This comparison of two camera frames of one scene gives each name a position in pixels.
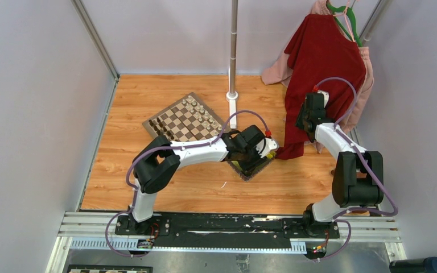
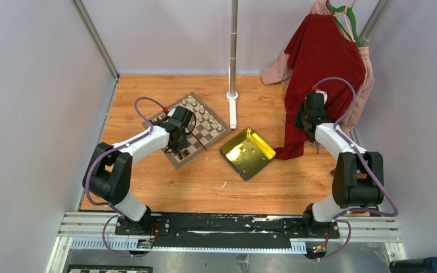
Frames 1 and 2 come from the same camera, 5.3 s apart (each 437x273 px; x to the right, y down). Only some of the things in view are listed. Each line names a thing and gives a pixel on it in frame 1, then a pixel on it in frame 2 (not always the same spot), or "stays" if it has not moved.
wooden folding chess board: [189, 119] stays
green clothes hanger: [343, 8] stays
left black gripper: [251, 166] to [181, 145]
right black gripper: [299, 122] stays
